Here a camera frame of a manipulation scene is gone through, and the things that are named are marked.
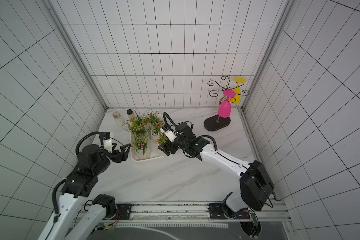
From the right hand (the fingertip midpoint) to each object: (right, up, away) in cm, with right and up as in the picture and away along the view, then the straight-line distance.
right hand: (165, 137), depth 80 cm
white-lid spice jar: (-36, +9, +25) cm, 45 cm away
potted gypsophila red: (-18, +10, +20) cm, 29 cm away
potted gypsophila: (-14, -8, +3) cm, 17 cm away
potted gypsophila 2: (0, 0, -10) cm, 10 cm away
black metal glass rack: (+34, +7, +28) cm, 44 cm away
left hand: (-21, -4, -7) cm, 22 cm away
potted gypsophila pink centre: (-18, +6, +10) cm, 22 cm away
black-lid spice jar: (-28, +15, +24) cm, 40 cm away
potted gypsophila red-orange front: (-9, +9, +12) cm, 18 cm away
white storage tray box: (-10, -11, +16) cm, 22 cm away
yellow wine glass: (+40, +21, 0) cm, 45 cm away
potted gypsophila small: (-8, +1, +15) cm, 17 cm away
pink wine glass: (+36, +17, +11) cm, 41 cm away
